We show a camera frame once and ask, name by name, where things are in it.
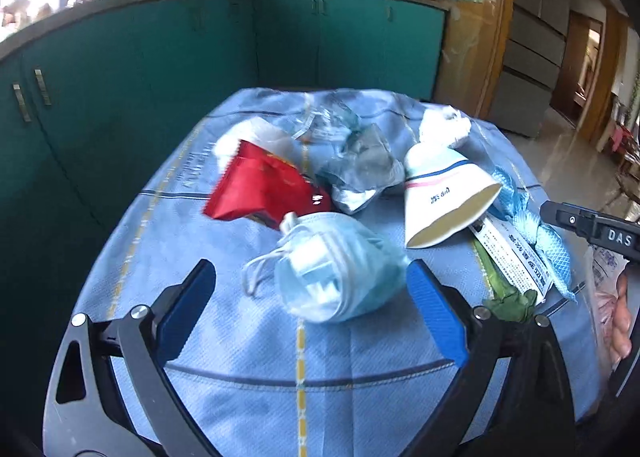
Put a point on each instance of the white printed wrapper strip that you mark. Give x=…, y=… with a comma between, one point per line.
x=510, y=252

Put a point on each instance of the teal kitchen cabinets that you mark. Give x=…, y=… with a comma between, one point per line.
x=125, y=87

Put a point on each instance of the blue face mask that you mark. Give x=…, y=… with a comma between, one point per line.
x=340, y=267

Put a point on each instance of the clear plastic wrapper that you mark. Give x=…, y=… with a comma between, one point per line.
x=325, y=119

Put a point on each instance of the wooden doorway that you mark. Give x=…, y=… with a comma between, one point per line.
x=582, y=72

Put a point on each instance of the chair with pink cloth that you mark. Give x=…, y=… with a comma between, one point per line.
x=624, y=137

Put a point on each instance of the person's right hand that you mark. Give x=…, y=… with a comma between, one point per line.
x=624, y=322

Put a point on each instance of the green leaf scrap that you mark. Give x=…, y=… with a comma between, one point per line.
x=505, y=304

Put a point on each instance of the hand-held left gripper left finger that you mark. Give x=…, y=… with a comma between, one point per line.
x=185, y=317

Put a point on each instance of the blue mesh net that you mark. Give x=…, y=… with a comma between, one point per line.
x=550, y=247

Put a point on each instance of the blue striped tablecloth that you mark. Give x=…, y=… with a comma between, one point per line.
x=250, y=337

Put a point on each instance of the silver foil wrapper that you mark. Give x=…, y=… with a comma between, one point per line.
x=360, y=172

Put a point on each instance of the grey refrigerator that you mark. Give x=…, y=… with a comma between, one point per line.
x=535, y=37

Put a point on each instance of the white tissue wad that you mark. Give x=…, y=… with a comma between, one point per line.
x=442, y=124

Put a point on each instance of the wooden framed glass door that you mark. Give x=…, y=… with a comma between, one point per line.
x=475, y=12

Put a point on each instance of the red snack packet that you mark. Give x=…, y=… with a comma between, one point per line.
x=260, y=187

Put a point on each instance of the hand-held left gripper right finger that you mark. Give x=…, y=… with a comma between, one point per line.
x=437, y=317

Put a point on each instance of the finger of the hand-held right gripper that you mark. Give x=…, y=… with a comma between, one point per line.
x=567, y=219

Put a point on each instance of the crushed white paper cup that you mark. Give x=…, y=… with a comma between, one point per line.
x=440, y=197

